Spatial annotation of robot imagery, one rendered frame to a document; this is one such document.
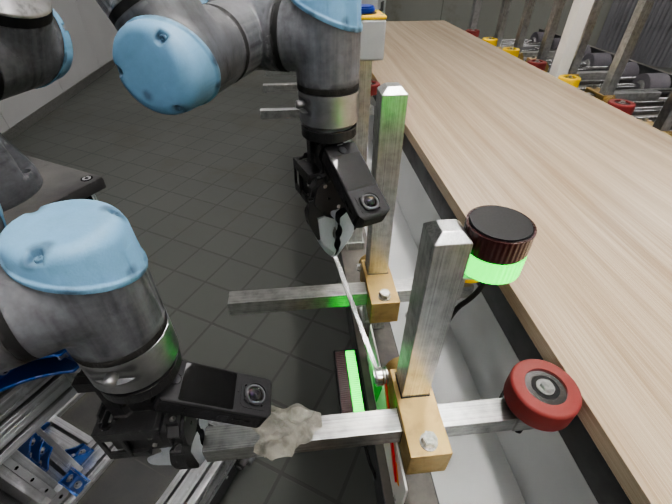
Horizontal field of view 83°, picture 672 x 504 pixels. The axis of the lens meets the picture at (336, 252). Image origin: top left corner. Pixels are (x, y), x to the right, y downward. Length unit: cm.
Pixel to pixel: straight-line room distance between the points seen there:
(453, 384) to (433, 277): 51
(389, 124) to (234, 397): 39
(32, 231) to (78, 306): 5
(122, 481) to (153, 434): 87
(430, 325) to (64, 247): 32
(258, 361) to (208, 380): 121
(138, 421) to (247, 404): 10
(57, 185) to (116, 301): 42
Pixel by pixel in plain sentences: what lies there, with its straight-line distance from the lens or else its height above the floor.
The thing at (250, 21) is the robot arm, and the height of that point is 125.
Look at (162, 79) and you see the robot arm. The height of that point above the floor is 123.
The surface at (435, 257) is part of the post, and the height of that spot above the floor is 110.
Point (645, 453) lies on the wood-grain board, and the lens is 56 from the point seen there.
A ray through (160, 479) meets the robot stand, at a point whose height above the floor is 21.
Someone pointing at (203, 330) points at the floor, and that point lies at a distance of 178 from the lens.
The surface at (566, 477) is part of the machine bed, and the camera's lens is 66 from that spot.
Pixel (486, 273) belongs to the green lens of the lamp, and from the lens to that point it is 36.
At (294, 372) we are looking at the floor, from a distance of 157.
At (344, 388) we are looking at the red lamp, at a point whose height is 70.
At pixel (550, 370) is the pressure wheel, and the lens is 56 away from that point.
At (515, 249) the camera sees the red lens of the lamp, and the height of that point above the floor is 112.
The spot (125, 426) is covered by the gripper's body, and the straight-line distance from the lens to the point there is 44.
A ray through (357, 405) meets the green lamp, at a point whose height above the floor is 70.
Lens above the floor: 132
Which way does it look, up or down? 40 degrees down
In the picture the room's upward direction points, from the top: straight up
